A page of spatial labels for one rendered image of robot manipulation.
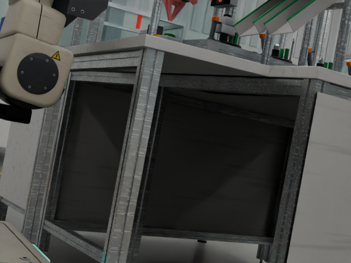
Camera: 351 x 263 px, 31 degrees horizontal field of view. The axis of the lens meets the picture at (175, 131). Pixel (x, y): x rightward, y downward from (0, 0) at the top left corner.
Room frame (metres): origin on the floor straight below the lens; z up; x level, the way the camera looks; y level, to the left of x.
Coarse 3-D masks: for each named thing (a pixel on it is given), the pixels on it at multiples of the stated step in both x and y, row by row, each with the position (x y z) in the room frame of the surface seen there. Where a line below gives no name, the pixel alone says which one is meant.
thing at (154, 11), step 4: (156, 0) 2.98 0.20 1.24; (156, 4) 2.98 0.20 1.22; (156, 8) 2.98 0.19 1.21; (152, 12) 3.00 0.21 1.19; (156, 12) 2.98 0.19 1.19; (152, 16) 2.99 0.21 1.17; (156, 16) 2.98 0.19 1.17; (152, 20) 2.99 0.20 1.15; (152, 24) 2.98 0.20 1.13; (152, 28) 2.98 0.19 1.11; (148, 32) 3.00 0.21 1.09; (152, 32) 2.98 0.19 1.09
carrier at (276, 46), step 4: (292, 40) 2.39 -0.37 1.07; (276, 44) 2.41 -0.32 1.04; (292, 44) 2.39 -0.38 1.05; (276, 48) 2.41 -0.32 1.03; (292, 48) 2.39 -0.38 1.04; (272, 52) 2.41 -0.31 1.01; (276, 52) 2.41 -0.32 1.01; (280, 52) 2.45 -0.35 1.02; (288, 52) 2.43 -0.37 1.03; (272, 56) 2.35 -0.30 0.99; (276, 56) 2.41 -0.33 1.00; (280, 56) 2.45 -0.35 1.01; (284, 56) 2.43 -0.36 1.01; (280, 60) 2.28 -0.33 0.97; (284, 60) 2.36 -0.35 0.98; (288, 60) 2.37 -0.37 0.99
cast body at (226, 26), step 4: (224, 16) 2.27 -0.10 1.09; (228, 16) 2.27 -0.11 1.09; (220, 20) 2.28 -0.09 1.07; (224, 20) 2.26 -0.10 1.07; (228, 20) 2.26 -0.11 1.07; (232, 20) 2.27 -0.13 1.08; (220, 24) 2.25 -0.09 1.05; (224, 24) 2.25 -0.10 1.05; (228, 24) 2.26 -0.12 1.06; (232, 24) 2.27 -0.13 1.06; (216, 28) 2.27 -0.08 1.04; (220, 28) 2.25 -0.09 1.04; (224, 28) 2.25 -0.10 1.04; (228, 28) 2.26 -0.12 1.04; (232, 28) 2.27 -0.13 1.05; (216, 32) 2.28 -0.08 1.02; (220, 32) 2.26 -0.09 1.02; (224, 32) 2.25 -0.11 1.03; (228, 32) 2.26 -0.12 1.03; (232, 32) 2.27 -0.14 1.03; (232, 36) 2.30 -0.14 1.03
